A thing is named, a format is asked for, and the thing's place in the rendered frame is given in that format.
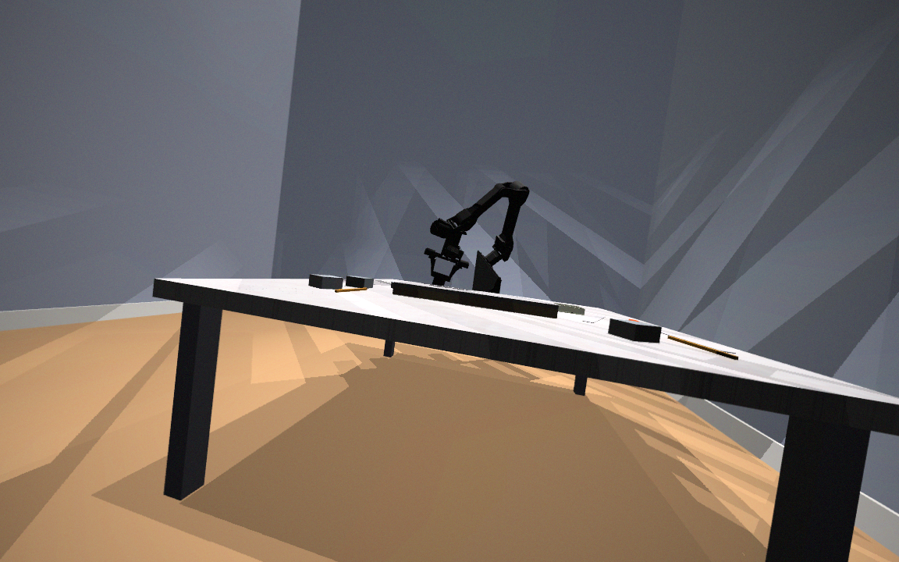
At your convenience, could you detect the white rectangular floor panel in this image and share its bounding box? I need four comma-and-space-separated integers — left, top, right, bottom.
393, 282, 559, 318

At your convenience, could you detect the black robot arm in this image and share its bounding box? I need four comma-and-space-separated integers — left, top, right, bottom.
430, 181, 529, 268

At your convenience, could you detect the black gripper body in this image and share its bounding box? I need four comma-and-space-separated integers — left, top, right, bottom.
424, 240, 469, 269

